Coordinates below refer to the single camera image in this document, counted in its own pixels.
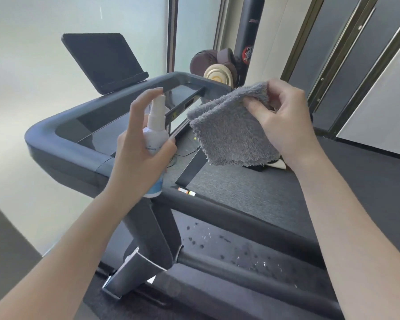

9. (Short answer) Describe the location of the person's right hand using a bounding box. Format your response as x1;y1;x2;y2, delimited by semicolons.
243;79;324;174

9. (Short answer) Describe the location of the person's left hand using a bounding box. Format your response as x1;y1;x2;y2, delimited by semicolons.
105;87;178;210

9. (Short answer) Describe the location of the white blue spray bottle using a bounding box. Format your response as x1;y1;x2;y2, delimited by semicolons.
142;95;171;199

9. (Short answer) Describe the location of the grey fluffy cloth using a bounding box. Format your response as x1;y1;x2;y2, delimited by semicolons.
186;81;282;167

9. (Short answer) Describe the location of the dark grey treadmill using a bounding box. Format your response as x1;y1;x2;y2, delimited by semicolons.
24;32;346;320

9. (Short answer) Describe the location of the person's left forearm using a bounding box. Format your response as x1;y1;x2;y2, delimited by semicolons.
0;191;137;320

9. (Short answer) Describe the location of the person's right forearm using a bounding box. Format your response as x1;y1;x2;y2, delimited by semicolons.
292;151;400;320

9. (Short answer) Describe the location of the dark glass double door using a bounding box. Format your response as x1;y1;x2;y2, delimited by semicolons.
280;0;400;137

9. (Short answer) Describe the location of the black punching bag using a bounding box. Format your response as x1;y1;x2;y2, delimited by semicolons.
233;0;266;87

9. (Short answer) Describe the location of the black console screen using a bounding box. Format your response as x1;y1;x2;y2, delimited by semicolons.
61;32;150;96

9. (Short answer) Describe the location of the black power cable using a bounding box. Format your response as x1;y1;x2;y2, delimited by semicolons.
173;146;201;158

